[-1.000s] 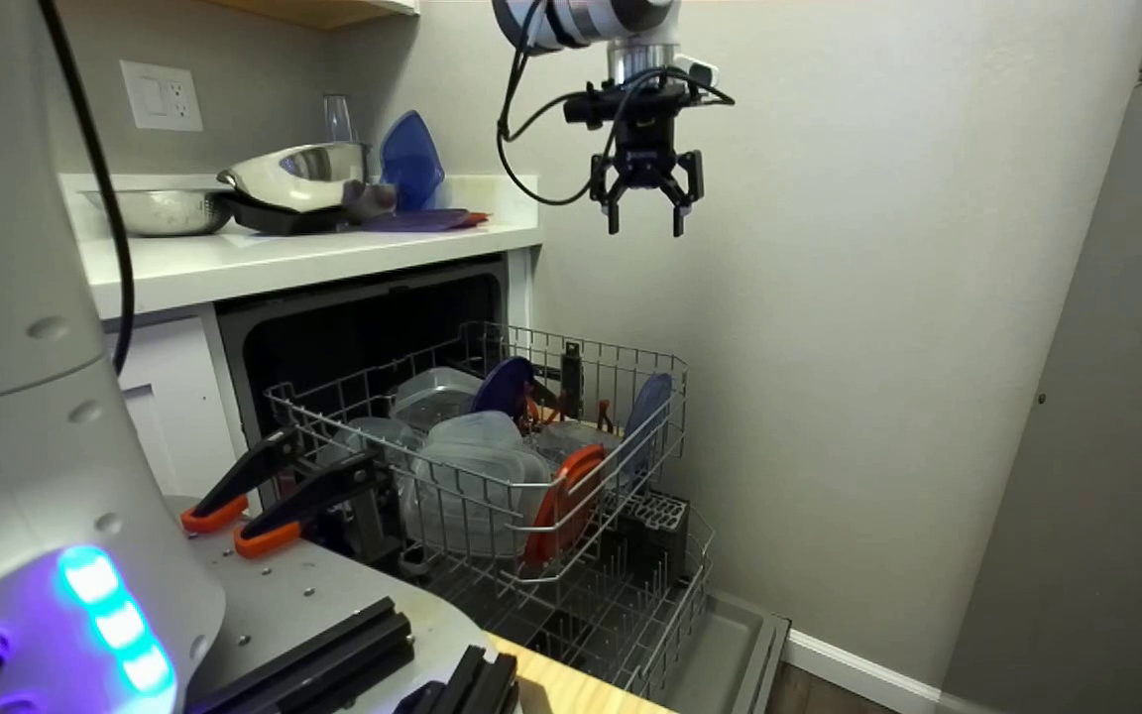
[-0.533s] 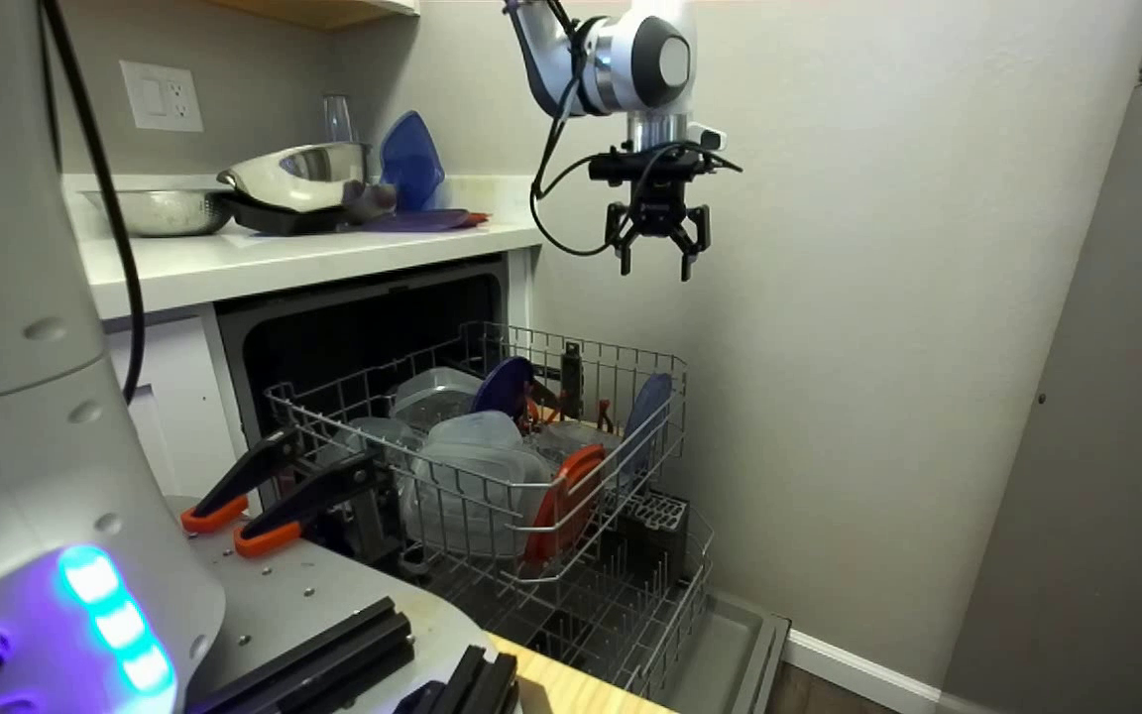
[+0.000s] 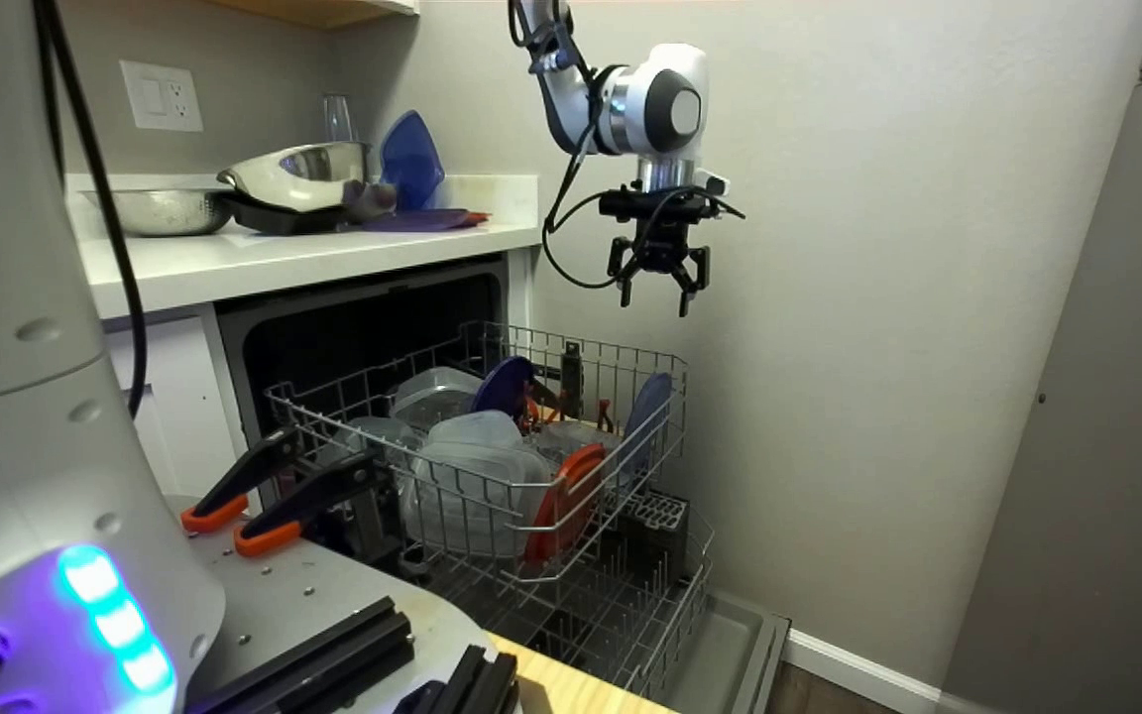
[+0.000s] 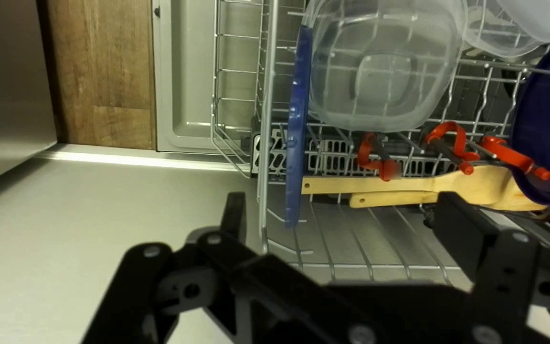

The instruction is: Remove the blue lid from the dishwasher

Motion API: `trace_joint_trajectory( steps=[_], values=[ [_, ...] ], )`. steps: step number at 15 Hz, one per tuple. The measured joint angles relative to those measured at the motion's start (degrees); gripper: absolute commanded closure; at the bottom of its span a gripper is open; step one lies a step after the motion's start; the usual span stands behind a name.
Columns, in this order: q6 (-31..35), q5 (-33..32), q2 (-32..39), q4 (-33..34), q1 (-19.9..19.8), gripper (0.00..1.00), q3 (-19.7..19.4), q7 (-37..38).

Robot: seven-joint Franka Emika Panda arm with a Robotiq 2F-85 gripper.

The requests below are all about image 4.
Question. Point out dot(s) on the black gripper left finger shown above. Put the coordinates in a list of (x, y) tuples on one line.
[(162, 287)]

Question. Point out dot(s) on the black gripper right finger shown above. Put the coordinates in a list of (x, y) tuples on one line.
[(511, 273)]

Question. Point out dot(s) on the dishwasher body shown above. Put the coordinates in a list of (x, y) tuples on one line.
[(187, 76)]

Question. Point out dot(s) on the white plastic lid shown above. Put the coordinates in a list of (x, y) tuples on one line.
[(544, 15)]

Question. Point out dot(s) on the wooden spatula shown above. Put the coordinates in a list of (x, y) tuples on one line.
[(479, 185)]

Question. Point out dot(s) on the thin wooden utensil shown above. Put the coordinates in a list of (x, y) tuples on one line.
[(391, 199)]

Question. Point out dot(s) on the dark blue bowl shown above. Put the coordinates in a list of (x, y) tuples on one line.
[(549, 126)]

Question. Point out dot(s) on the wooden cabinet panel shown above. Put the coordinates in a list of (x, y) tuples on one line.
[(104, 69)]

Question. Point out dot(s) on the small clear plastic container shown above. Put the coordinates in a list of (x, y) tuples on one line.
[(502, 31)]

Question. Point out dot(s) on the large clear plastic container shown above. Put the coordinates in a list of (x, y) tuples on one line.
[(383, 63)]

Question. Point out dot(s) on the steel refrigerator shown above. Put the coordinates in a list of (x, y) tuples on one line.
[(5, 82)]

